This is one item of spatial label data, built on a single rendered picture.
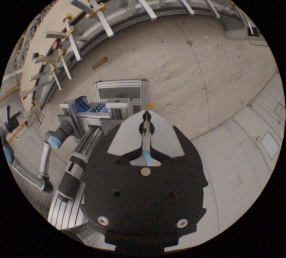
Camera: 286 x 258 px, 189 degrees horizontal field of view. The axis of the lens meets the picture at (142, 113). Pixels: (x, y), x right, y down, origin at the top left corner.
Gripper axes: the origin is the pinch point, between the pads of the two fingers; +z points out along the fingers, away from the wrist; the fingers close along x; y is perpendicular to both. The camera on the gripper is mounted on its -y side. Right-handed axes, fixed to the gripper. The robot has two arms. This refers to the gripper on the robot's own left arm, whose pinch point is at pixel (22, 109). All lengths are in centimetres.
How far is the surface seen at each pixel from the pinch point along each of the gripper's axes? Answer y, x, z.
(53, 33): -39, 29, 22
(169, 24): -85, 118, 132
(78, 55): -19, 41, 36
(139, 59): -19, 72, 132
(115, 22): -51, 57, 62
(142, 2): -50, 81, 36
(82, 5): -48, 51, 23
